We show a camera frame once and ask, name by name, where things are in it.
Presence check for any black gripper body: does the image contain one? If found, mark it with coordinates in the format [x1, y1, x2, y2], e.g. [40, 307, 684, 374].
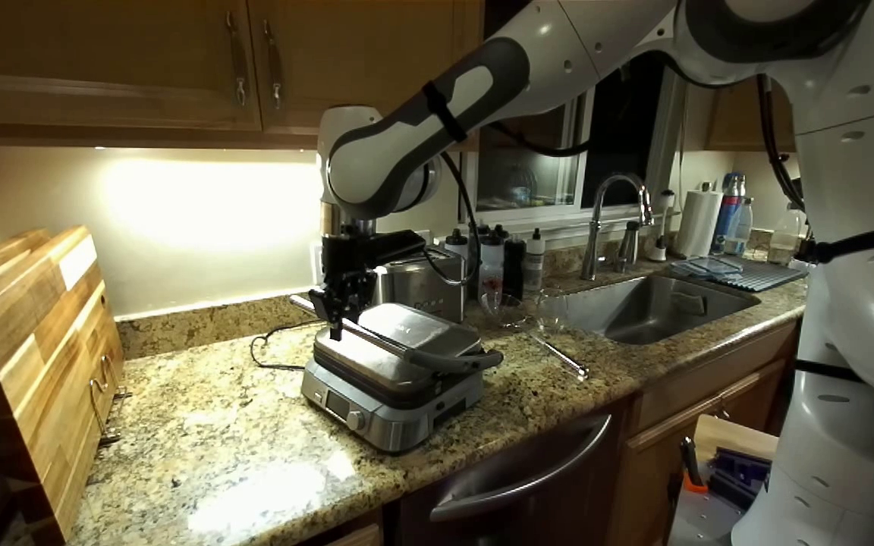
[320, 231, 378, 299]

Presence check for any silver sandwich maker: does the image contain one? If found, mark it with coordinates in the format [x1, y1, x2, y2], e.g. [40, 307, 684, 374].
[289, 291, 507, 458]

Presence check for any stainless steel toaster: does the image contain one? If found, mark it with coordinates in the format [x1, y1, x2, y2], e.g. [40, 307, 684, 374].
[372, 253, 470, 323]

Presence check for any white bottle with black cap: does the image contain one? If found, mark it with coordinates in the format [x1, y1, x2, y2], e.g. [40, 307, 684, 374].
[476, 222, 510, 296]

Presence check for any white bottle with grey label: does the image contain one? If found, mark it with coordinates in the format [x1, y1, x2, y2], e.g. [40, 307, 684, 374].
[521, 223, 550, 296]

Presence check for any metal kitchen utensil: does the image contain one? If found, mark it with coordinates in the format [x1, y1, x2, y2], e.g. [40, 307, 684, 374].
[532, 327, 592, 384]

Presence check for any white framed window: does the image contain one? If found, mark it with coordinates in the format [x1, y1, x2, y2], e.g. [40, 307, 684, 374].
[475, 54, 685, 223]

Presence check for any wooden upper cabinet door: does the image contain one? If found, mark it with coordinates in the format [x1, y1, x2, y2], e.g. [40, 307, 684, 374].
[0, 0, 265, 135]
[247, 0, 488, 144]

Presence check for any wooden cabinet door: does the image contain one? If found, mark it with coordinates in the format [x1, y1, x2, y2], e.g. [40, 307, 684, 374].
[0, 0, 265, 135]
[247, 0, 488, 144]
[610, 362, 794, 546]

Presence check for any stainless steel sink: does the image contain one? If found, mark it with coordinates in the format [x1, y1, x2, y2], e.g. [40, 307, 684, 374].
[552, 269, 765, 349]

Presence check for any chrome kitchen faucet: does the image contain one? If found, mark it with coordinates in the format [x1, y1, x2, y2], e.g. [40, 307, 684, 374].
[583, 172, 658, 285]

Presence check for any striped wooden cutting board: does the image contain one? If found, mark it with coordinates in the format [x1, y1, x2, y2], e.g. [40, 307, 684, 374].
[0, 223, 127, 546]

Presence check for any white paper towel roll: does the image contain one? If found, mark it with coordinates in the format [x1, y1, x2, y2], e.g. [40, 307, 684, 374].
[677, 185, 725, 261]

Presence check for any wooden drawer front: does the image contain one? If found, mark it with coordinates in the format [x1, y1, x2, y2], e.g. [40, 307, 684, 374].
[632, 317, 806, 436]

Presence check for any wooden lower cabinet door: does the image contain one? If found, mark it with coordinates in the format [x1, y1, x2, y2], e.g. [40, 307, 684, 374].
[610, 362, 794, 546]

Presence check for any blue and red thermos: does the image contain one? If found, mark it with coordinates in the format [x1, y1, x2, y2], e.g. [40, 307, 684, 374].
[712, 171, 757, 258]

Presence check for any grey dish drying mat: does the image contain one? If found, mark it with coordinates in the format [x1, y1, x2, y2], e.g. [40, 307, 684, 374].
[671, 253, 822, 294]

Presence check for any cardboard box with tools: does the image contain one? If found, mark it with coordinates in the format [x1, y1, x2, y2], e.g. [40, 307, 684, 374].
[677, 412, 784, 513]

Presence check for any wooden upper cabinet by window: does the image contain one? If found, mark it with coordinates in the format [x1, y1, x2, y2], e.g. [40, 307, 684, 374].
[703, 77, 799, 154]

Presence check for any white wall outlet with plug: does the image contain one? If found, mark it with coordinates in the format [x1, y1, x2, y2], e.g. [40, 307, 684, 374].
[306, 236, 331, 289]

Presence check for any black sandwich maker power cord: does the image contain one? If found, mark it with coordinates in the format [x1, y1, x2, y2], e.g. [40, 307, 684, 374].
[247, 320, 310, 376]

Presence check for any dark dishwasher front with handle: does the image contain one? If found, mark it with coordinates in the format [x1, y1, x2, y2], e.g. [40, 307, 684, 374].
[393, 398, 633, 546]

